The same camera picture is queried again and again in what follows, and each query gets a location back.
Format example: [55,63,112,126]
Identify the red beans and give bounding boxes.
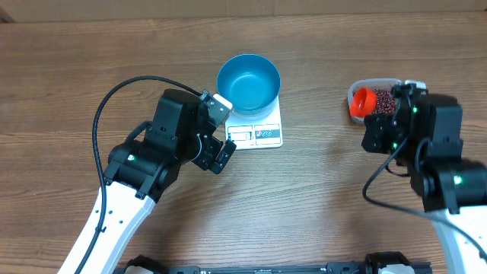
[370,89,396,115]

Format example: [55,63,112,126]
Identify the red measuring scoop blue handle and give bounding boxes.
[349,87,377,118]

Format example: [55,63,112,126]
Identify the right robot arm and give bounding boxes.
[362,83,486,273]

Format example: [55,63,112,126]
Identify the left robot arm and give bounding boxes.
[59,89,236,273]

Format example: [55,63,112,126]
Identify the white digital kitchen scale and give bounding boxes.
[224,97,283,150]

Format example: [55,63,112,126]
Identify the blue bowl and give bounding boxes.
[216,53,282,115]

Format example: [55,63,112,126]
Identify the clear plastic container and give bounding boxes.
[347,78,404,109]

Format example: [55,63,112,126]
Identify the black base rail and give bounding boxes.
[113,251,434,274]

